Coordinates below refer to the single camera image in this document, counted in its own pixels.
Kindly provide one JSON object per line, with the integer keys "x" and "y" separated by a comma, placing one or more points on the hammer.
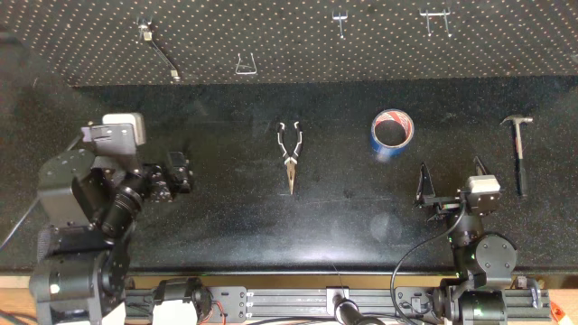
{"x": 519, "y": 144}

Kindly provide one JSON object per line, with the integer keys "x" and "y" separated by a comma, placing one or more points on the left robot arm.
{"x": 68, "y": 180}

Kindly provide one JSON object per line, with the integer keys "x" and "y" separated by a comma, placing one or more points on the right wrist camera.
{"x": 482, "y": 184}

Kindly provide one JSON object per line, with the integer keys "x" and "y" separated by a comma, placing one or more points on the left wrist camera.
{"x": 124, "y": 124}

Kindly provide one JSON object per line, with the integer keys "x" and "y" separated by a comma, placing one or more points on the wrench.
{"x": 175, "y": 77}

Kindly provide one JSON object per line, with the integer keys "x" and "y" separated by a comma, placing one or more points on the metal hook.
{"x": 341, "y": 27}
{"x": 143, "y": 20}
{"x": 435, "y": 14}
{"x": 246, "y": 72}

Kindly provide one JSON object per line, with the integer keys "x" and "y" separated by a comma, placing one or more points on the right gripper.
{"x": 444, "y": 205}

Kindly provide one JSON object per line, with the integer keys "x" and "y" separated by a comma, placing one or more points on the black pegboard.
{"x": 289, "y": 40}

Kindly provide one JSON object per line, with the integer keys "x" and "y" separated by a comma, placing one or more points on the black and white pliers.
{"x": 291, "y": 162}

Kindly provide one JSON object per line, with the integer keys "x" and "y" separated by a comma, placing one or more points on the mounting rail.
{"x": 289, "y": 302}

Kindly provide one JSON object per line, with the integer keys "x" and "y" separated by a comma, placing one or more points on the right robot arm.
{"x": 494, "y": 257}

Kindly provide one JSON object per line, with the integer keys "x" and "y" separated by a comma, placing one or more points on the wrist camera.
{"x": 482, "y": 184}
{"x": 124, "y": 124}

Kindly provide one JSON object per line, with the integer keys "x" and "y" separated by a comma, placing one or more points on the roll of blue tape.
{"x": 377, "y": 144}

